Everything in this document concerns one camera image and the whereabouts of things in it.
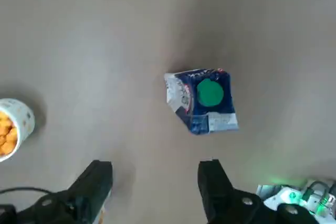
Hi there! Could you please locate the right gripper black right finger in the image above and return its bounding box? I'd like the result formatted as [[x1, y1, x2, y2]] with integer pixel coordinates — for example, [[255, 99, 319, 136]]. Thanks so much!
[[197, 159, 317, 224]]

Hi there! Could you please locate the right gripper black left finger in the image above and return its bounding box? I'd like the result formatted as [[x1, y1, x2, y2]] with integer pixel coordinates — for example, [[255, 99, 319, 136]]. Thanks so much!
[[0, 159, 113, 224]]

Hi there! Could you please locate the blue white milk carton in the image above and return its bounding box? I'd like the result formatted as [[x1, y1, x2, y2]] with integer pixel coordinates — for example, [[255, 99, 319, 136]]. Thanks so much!
[[164, 68, 239, 136]]

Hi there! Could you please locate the paper cup of orange snacks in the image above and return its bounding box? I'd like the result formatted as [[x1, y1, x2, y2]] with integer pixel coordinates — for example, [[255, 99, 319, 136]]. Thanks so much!
[[0, 98, 36, 162]]

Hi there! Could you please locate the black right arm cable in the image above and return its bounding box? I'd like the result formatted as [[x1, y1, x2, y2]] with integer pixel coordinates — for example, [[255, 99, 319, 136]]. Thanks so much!
[[0, 186, 51, 196]]

